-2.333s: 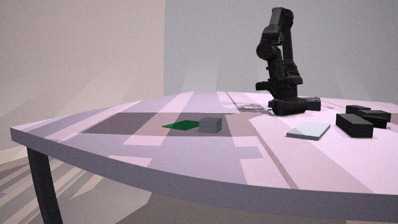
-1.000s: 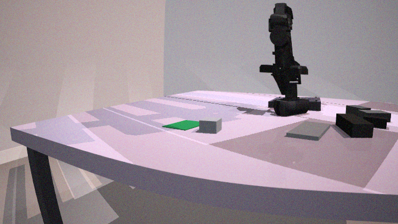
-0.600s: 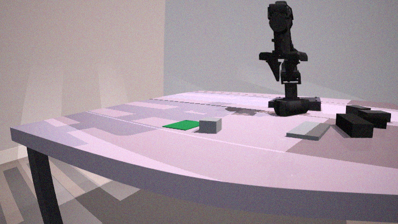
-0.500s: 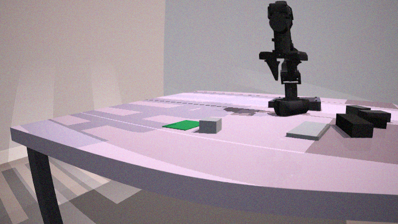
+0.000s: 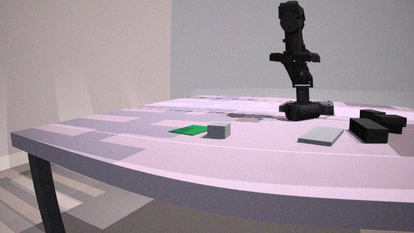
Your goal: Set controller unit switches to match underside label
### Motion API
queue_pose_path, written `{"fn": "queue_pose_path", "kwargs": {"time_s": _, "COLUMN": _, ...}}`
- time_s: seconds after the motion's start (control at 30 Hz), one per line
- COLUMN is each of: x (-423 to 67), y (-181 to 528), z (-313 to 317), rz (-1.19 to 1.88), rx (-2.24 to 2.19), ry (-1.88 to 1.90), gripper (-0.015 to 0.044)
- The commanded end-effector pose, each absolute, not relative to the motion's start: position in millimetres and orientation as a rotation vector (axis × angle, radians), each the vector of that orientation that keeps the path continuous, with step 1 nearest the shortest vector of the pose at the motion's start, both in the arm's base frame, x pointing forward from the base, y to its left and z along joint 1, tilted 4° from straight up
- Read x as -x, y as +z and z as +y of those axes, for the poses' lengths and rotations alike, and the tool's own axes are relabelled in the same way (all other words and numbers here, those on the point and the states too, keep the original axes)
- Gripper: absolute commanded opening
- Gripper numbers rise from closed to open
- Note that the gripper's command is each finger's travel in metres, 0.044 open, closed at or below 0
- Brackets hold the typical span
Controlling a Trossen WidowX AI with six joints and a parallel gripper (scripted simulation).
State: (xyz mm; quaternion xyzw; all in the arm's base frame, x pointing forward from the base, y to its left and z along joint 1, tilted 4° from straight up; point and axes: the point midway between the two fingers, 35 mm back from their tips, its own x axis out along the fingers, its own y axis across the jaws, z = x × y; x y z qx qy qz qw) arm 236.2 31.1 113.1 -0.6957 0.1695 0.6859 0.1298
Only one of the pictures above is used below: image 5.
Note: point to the dark grey switch panel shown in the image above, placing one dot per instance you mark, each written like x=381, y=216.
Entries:
x=302, y=110

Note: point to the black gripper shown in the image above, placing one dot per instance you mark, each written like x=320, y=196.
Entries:
x=294, y=53

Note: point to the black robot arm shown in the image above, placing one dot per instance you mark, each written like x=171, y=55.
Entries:
x=292, y=18

